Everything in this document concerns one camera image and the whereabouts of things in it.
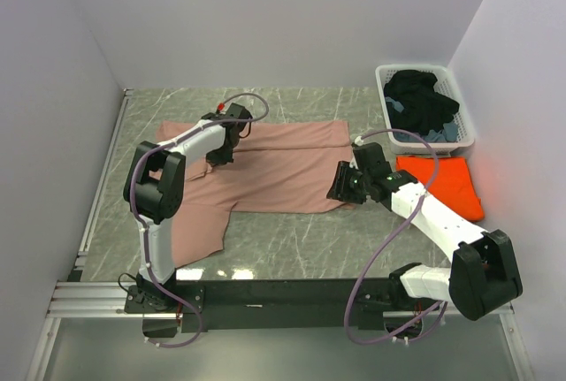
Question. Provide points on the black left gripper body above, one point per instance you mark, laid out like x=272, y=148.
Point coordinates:
x=222, y=156

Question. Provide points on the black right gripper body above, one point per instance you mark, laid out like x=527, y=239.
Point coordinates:
x=351, y=185

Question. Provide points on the pink printed t-shirt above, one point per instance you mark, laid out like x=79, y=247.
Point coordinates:
x=279, y=168

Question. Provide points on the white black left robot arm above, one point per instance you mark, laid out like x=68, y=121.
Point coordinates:
x=155, y=183

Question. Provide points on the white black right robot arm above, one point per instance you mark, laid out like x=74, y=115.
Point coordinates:
x=483, y=274

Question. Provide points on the folded orange t-shirt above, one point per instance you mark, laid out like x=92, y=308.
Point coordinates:
x=452, y=186

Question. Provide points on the black t-shirt in basket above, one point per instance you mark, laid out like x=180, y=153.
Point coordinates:
x=425, y=109

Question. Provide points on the blue garment in basket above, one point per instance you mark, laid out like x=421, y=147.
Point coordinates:
x=448, y=133

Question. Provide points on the white plastic laundry basket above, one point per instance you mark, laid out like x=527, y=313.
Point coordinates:
x=445, y=85

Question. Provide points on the black robot mounting base bar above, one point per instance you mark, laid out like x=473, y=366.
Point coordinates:
x=193, y=306

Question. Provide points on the aluminium frame rail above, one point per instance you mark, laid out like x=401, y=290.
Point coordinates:
x=97, y=300

